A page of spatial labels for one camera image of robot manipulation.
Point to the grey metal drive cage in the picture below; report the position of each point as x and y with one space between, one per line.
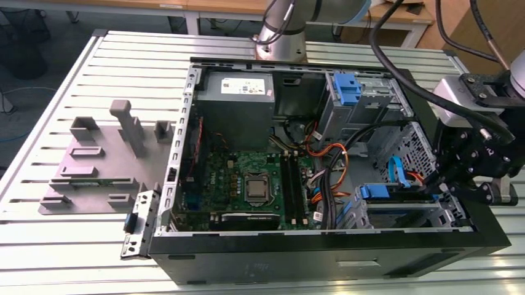
369 116

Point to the metal slot retainer bracket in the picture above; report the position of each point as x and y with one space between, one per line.
143 212

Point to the green RAM stick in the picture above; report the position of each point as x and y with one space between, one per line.
90 184

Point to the wooden desk white frame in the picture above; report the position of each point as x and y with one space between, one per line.
418 15
123 3

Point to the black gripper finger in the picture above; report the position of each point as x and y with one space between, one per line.
472 193
440 184

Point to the grey power supply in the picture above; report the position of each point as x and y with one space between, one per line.
234 123

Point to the blue drive latch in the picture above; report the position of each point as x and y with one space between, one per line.
346 89

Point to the wooden cabinet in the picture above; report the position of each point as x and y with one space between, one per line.
512 18

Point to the black PC case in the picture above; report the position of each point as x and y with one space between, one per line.
287 258

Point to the black graphics card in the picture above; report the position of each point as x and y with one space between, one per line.
246 222

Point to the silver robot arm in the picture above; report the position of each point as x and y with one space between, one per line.
283 40

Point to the grey parts rack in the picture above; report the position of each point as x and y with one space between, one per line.
107 196

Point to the CPU socket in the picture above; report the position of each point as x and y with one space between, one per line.
257 175

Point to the silver CPU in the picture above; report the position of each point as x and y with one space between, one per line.
257 188

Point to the green motherboard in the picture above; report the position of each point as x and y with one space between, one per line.
223 184

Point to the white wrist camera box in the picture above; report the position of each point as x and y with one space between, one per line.
454 89

